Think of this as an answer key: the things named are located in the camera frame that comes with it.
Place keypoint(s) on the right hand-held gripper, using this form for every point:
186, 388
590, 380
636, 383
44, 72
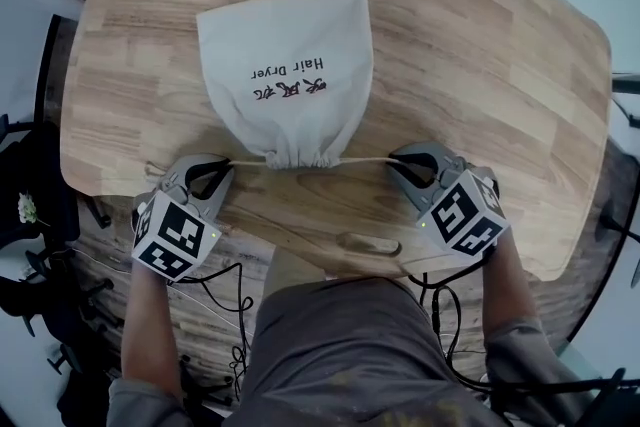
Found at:
465, 215

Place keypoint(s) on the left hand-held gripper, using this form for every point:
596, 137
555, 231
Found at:
170, 235

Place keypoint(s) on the person's left forearm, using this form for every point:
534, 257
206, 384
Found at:
150, 325

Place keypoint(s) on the person's right forearm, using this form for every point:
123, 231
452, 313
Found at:
507, 285

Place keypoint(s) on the small white flower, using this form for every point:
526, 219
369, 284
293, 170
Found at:
27, 209

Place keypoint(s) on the black office chair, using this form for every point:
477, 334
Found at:
45, 265

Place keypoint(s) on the person's grey shorts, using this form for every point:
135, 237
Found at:
350, 355

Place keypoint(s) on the black tripod stand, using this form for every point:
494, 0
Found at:
617, 227

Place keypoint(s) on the person's right grey sleeve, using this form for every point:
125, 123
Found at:
530, 365

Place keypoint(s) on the person's grey sleeve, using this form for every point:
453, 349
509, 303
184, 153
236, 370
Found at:
140, 407
530, 365

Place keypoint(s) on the person's left grey sleeve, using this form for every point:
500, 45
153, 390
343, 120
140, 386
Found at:
140, 407

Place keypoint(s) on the black tripod legs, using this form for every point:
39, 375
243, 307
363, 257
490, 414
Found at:
595, 392

